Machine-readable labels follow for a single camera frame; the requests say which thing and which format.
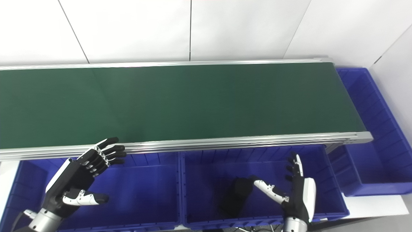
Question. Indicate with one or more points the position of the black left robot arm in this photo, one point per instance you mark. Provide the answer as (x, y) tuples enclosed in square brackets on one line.
[(45, 222)]

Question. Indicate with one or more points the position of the black cylinder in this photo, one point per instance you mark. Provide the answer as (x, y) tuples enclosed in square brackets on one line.
[(235, 196)]

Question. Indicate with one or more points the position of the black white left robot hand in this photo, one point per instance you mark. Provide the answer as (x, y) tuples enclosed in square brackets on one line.
[(70, 180)]

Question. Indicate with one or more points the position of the green conveyor belt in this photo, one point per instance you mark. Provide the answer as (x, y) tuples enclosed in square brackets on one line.
[(225, 144), (193, 103)]

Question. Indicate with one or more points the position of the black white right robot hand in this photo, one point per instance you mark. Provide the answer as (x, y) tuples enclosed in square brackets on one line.
[(299, 199)]

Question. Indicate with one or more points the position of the blue plastic bin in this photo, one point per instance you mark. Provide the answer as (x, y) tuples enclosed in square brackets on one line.
[(206, 187), (145, 193), (376, 161)]

